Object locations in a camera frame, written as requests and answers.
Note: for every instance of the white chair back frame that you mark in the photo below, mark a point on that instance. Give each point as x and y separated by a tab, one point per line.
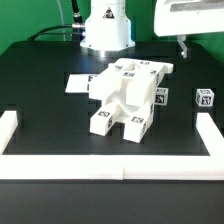
131	75

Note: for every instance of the white U-shaped fence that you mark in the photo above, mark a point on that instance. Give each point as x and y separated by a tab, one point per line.
91	167

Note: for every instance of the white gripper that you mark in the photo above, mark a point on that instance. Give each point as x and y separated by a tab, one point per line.
183	17

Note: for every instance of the white marker sheet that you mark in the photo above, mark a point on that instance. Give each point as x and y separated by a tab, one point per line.
79	83

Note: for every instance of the white chair seat part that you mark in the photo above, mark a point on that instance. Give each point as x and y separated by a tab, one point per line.
131	104

